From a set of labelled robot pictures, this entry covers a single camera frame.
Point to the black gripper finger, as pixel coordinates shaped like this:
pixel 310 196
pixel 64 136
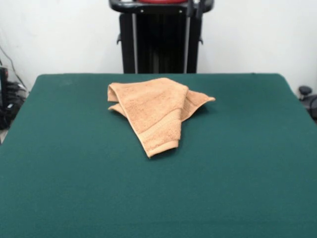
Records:
pixel 190 7
pixel 201 8

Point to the tan terry towel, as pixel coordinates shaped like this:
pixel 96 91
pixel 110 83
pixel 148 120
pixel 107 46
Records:
pixel 153 111

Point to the black office chair base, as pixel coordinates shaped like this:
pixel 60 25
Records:
pixel 307 96

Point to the dark green table cloth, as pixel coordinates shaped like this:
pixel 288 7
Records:
pixel 74 173

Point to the black equipment stack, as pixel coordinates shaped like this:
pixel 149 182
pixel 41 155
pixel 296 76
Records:
pixel 5 99

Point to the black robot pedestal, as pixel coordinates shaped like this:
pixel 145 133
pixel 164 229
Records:
pixel 161 44

